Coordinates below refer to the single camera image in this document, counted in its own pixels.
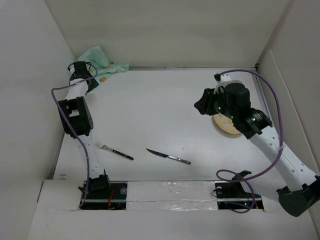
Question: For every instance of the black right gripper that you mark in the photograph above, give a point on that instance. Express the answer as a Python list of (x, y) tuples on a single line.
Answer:
[(206, 101)]

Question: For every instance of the mint green cartoon cloth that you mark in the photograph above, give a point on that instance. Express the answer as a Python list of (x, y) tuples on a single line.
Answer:
[(104, 67)]

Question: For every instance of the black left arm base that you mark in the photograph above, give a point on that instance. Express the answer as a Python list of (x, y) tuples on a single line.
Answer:
[(112, 199)]

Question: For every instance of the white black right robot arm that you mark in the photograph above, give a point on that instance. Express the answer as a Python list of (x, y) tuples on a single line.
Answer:
[(287, 180)]

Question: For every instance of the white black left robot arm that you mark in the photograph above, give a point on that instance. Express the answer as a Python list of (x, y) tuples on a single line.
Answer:
[(77, 122)]

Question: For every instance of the steak knife black blade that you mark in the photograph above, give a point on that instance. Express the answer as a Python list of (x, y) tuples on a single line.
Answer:
[(163, 155)]

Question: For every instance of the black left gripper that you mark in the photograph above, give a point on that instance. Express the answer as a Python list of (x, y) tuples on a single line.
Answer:
[(88, 75)]

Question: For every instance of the beige patterned plate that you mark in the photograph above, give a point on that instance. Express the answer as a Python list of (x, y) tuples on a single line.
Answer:
[(225, 124)]

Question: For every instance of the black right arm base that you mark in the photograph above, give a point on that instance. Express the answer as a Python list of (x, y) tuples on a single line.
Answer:
[(230, 195)]

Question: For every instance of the silver fork black handle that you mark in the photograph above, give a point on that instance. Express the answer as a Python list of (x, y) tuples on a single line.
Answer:
[(106, 148)]

